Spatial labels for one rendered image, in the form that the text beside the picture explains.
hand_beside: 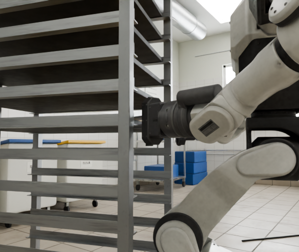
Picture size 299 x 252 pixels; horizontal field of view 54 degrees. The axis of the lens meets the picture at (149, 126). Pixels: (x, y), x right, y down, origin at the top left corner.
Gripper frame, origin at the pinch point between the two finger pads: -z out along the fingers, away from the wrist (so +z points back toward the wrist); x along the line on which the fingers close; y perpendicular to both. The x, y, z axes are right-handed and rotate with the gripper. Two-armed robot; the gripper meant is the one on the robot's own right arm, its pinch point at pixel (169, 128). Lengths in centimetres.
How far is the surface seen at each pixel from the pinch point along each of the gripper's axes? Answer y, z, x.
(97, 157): 27.2, -27.6, -9.2
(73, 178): -216, -41, -41
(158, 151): -6.6, -2.4, -8.4
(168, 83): -4.6, 1.0, 18.0
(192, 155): -395, 161, -25
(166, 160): -5.4, 0.3, -12.1
